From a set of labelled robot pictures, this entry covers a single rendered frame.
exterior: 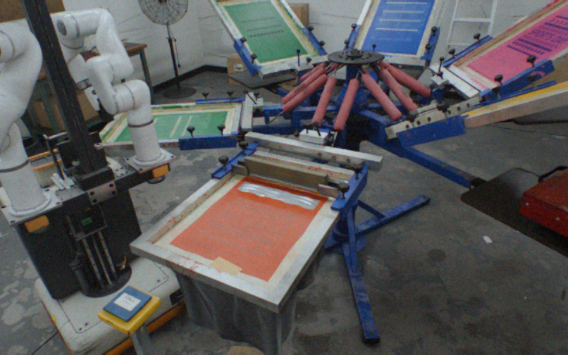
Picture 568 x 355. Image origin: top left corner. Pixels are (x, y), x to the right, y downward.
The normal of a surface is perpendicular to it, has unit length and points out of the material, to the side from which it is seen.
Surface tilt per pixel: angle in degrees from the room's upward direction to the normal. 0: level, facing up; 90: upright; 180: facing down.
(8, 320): 0
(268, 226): 0
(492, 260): 0
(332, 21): 90
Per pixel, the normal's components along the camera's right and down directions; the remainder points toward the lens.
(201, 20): -0.48, 0.47
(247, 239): -0.05, -0.85
